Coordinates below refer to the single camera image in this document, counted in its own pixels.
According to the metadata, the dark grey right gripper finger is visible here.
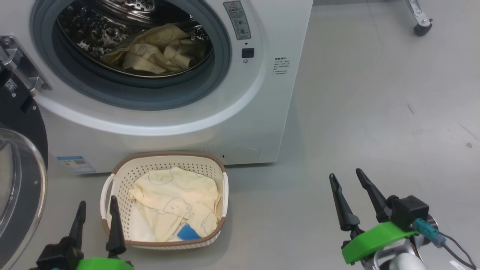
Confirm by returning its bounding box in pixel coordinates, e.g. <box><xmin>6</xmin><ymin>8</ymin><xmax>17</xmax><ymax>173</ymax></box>
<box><xmin>355</xmin><ymin>168</ymin><xmax>392</xmax><ymax>223</ymax></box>
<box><xmin>329</xmin><ymin>173</ymin><xmax>362</xmax><ymax>232</ymax></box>

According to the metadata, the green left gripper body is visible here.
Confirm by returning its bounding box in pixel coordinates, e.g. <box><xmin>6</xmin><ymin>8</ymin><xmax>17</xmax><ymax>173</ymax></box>
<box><xmin>74</xmin><ymin>256</ymin><xmax>135</xmax><ymax>270</ymax></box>

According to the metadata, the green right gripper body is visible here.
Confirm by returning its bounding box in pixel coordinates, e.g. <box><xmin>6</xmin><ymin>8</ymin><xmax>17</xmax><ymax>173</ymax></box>
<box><xmin>340</xmin><ymin>220</ymin><xmax>419</xmax><ymax>265</ymax></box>

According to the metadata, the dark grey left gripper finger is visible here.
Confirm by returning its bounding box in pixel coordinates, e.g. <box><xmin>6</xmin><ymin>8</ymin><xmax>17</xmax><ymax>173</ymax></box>
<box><xmin>106</xmin><ymin>195</ymin><xmax>127</xmax><ymax>258</ymax></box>
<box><xmin>69</xmin><ymin>201</ymin><xmax>87</xmax><ymax>248</ymax></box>

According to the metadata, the cream cloth with blue trim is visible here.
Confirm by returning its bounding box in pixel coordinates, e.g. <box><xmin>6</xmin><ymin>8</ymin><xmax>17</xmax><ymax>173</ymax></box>
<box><xmin>129</xmin><ymin>167</ymin><xmax>222</xmax><ymax>242</ymax></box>

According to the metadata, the dark round glass washer door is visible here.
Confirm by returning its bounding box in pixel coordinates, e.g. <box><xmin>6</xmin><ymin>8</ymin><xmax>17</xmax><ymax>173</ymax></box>
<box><xmin>0</xmin><ymin>60</ymin><xmax>49</xmax><ymax>270</ymax></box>

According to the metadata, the yellow bear-print garment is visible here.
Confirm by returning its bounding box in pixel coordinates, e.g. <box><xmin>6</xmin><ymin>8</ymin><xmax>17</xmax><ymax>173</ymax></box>
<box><xmin>100</xmin><ymin>24</ymin><xmax>207</xmax><ymax>75</ymax></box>

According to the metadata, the cream perforated laundry basket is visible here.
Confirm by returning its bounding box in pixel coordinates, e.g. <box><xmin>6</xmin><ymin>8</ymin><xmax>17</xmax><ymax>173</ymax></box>
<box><xmin>100</xmin><ymin>151</ymin><xmax>229</xmax><ymax>251</ymax></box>

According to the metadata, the grey rubber door gasket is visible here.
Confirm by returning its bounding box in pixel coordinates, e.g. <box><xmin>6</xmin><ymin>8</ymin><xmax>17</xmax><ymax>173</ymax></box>
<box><xmin>30</xmin><ymin>0</ymin><xmax>232</xmax><ymax>111</ymax></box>

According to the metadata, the white washing machine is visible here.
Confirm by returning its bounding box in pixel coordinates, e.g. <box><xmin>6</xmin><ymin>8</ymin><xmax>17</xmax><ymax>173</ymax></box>
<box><xmin>0</xmin><ymin>0</ymin><xmax>314</xmax><ymax>176</ymax></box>

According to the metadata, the silver door hinge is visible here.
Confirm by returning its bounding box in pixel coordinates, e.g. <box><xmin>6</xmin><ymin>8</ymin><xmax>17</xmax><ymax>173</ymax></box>
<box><xmin>0</xmin><ymin>36</ymin><xmax>52</xmax><ymax>96</ymax></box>

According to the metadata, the blue energy label sticker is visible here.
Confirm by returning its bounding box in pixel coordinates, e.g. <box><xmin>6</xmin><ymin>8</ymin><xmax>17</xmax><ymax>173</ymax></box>
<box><xmin>56</xmin><ymin>156</ymin><xmax>96</xmax><ymax>175</ymax></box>

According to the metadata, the printed text notice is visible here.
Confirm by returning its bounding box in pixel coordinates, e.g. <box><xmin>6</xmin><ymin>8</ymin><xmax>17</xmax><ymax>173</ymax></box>
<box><xmin>273</xmin><ymin>57</ymin><xmax>290</xmax><ymax>77</ymax></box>

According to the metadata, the grey stand leg with caster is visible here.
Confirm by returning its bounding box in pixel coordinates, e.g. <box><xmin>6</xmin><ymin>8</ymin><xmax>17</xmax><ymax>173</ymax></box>
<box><xmin>405</xmin><ymin>0</ymin><xmax>434</xmax><ymax>37</ymax></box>

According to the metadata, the stainless steel washer drum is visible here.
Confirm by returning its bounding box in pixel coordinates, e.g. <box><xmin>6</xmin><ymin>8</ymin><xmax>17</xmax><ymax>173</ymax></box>
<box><xmin>56</xmin><ymin>0</ymin><xmax>214</xmax><ymax>78</ymax></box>

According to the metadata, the grey warning label sticker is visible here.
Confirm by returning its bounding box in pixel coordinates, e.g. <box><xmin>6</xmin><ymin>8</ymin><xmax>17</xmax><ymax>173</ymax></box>
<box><xmin>223</xmin><ymin>1</ymin><xmax>252</xmax><ymax>41</ymax></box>

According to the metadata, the teal right camera connector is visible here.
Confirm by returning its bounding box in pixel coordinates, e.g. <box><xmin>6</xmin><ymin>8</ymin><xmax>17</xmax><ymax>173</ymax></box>
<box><xmin>412</xmin><ymin>219</ymin><xmax>445</xmax><ymax>248</ymax></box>

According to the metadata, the thin black right camera cable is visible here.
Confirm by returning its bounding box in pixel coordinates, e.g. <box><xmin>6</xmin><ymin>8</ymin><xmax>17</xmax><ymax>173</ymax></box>
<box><xmin>438</xmin><ymin>232</ymin><xmax>477</xmax><ymax>270</ymax></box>

